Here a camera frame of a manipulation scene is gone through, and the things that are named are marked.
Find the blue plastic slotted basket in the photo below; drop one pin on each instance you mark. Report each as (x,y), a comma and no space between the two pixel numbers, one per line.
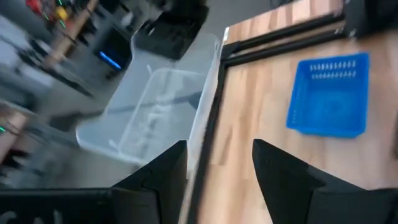
(329,102)

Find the black computer with blue light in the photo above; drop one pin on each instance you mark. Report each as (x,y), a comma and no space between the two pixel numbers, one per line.
(112,46)

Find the white table label sticker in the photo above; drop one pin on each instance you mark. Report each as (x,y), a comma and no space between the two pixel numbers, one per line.
(226,33)

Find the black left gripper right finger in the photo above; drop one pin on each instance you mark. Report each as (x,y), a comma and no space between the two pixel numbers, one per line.
(289,193)

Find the black aluminium table frame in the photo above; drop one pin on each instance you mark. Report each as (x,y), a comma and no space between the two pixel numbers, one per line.
(211,130)

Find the clear plastic bin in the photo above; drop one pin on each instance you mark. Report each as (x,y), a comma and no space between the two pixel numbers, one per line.
(161,109)

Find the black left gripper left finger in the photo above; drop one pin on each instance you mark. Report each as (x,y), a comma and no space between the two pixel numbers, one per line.
(168,186)

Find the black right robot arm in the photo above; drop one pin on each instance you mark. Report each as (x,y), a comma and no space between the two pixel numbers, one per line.
(373,15)

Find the black box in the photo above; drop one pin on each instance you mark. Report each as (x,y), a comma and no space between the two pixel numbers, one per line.
(174,34)

